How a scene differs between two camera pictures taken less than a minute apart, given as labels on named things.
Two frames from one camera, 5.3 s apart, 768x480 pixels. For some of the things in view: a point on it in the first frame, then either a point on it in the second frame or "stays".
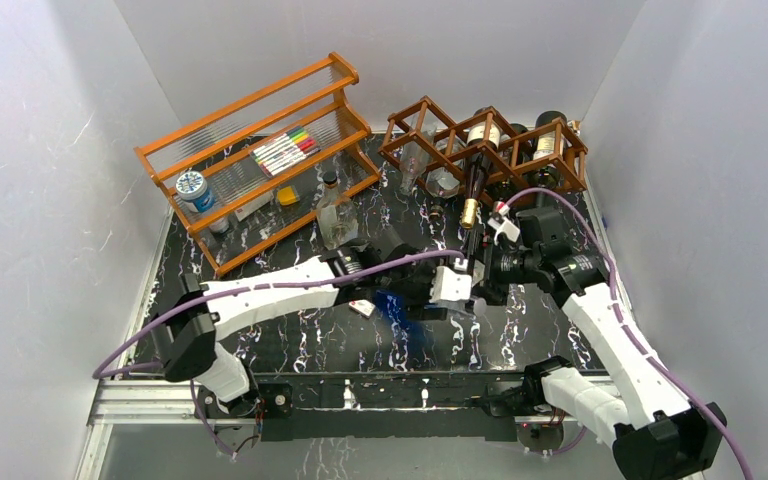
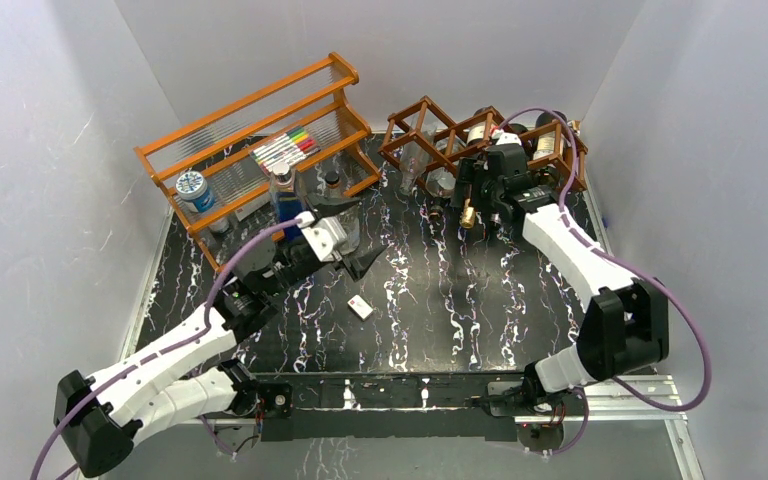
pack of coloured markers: [284, 151] stays
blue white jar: [192, 188] stays
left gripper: [423, 308] -> [358, 261]
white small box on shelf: [251, 206] stays
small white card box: [362, 306] stays
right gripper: [501, 247] -> [471, 172]
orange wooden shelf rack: [266, 162] stays
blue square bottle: [402, 332] -> [288, 202]
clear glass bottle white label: [337, 218] stays
